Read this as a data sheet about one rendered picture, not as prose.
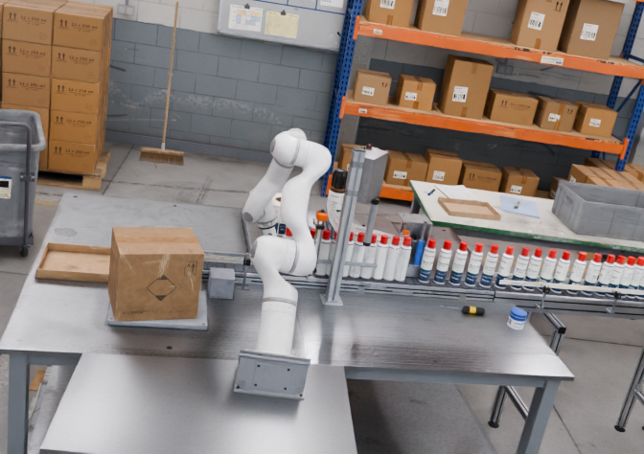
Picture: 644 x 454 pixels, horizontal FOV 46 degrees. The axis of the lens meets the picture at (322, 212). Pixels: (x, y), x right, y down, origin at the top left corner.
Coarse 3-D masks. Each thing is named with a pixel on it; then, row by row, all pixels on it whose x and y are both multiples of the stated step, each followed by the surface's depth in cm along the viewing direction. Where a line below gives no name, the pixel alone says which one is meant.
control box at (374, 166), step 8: (368, 152) 302; (376, 152) 304; (384, 152) 306; (368, 160) 295; (376, 160) 297; (384, 160) 307; (368, 168) 296; (376, 168) 300; (384, 168) 310; (368, 176) 297; (376, 176) 303; (360, 184) 299; (368, 184) 298; (376, 184) 306; (360, 192) 300; (368, 192) 300; (376, 192) 309; (360, 200) 301; (368, 200) 303
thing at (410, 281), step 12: (204, 264) 319; (216, 264) 321; (228, 264) 323; (240, 264) 325; (252, 264) 327; (300, 276) 324; (324, 276) 328; (348, 276) 332; (468, 288) 340; (480, 288) 342; (492, 288) 344
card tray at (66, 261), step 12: (48, 252) 317; (60, 252) 318; (72, 252) 320; (84, 252) 321; (96, 252) 322; (108, 252) 323; (48, 264) 306; (60, 264) 308; (72, 264) 310; (84, 264) 311; (96, 264) 313; (108, 264) 315; (36, 276) 295; (48, 276) 296; (60, 276) 296; (72, 276) 297; (84, 276) 298; (96, 276) 299
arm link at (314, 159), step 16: (304, 144) 272; (304, 160) 272; (320, 160) 273; (304, 176) 270; (320, 176) 275; (288, 192) 267; (304, 192) 268; (288, 208) 265; (304, 208) 267; (288, 224) 267; (304, 224) 265; (304, 240) 264; (304, 256) 261; (288, 272) 263; (304, 272) 263
